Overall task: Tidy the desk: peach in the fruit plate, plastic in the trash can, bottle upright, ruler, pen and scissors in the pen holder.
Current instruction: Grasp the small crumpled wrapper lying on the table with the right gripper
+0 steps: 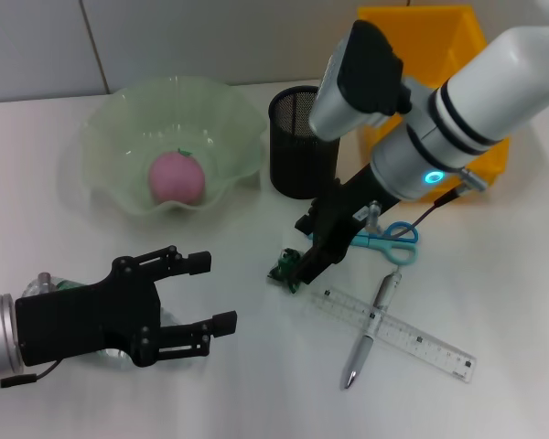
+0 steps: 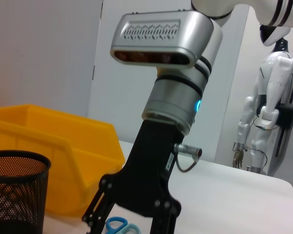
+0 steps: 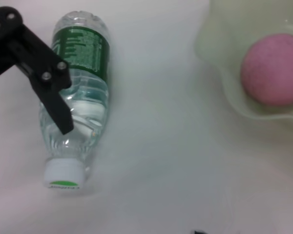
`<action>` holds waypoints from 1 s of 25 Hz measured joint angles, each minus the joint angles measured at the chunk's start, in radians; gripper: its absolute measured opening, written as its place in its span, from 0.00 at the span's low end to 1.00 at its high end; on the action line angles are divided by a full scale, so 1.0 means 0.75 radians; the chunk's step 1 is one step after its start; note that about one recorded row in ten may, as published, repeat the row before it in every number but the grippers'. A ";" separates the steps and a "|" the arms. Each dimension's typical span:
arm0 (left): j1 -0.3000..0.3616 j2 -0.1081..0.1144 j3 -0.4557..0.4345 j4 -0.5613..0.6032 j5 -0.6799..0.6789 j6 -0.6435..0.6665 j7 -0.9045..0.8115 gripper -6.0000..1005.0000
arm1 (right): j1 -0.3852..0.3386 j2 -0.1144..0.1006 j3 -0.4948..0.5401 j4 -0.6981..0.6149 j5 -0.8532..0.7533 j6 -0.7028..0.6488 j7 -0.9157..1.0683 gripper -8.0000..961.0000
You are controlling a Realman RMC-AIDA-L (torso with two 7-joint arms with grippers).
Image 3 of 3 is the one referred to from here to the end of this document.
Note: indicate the clear green-label water bottle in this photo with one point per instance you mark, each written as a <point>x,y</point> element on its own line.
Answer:
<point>88,48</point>

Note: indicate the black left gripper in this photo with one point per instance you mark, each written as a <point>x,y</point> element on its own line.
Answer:
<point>0,48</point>

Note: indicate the pink toy peach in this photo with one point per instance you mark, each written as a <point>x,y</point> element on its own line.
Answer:
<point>273,70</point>

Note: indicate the green wavy glass fruit bowl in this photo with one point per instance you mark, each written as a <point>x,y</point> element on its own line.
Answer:
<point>219,36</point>

